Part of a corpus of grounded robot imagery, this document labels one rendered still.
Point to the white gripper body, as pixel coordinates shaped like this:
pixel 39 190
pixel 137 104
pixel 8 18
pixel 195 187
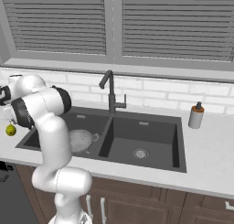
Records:
pixel 8 112

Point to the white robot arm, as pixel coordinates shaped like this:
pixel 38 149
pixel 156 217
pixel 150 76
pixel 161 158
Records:
pixel 51 133

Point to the yellow-green pear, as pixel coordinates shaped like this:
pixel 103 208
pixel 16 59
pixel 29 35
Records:
pixel 11 130

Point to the grey metal colander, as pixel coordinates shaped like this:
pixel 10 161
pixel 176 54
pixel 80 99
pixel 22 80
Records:
pixel 79 140

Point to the dark grey sink faucet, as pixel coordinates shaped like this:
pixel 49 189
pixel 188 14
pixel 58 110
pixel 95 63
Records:
pixel 111 93

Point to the dark grey double sink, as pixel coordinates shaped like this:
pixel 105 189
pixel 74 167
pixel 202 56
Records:
pixel 143 136

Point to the brown cabinet door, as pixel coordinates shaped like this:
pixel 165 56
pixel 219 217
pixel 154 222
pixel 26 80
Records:
pixel 207 211
pixel 137 206
pixel 33 185

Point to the black dishwasher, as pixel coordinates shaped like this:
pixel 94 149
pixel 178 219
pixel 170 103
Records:
pixel 15 200

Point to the grey window blind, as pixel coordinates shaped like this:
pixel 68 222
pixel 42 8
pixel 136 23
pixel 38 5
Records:
pixel 58 20
pixel 178 23

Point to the grey soap dispenser orange collar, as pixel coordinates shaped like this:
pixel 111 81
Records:
pixel 195 118

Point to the grey window frame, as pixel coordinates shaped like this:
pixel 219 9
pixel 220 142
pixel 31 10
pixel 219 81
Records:
pixel 113 26

